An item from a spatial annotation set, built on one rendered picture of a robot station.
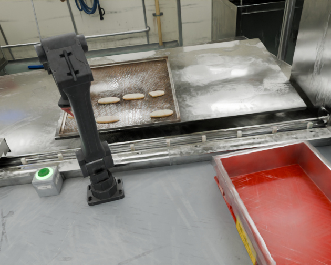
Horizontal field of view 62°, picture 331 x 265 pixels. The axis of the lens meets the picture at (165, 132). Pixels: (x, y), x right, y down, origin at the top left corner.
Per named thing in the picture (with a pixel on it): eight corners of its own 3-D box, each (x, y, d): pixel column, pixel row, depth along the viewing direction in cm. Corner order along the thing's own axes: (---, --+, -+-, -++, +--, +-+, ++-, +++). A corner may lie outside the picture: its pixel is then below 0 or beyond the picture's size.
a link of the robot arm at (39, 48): (41, 66, 60) (90, 54, 63) (31, 39, 58) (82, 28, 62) (43, 72, 99) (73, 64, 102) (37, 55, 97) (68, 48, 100)
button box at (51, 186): (40, 204, 98) (28, 182, 91) (46, 188, 104) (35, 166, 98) (63, 202, 98) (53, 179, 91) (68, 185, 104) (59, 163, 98)
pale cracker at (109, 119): (95, 123, 117) (94, 121, 116) (96, 117, 119) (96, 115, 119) (119, 122, 116) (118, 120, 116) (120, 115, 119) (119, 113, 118)
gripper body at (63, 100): (58, 108, 106) (51, 92, 101) (66, 91, 113) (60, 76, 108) (75, 107, 105) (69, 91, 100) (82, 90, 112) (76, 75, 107)
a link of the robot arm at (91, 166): (94, 187, 88) (110, 181, 90) (85, 164, 82) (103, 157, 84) (86, 170, 95) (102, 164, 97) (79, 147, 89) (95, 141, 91)
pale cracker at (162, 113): (150, 118, 116) (149, 116, 116) (149, 112, 119) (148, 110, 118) (173, 115, 117) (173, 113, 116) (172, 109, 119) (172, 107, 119)
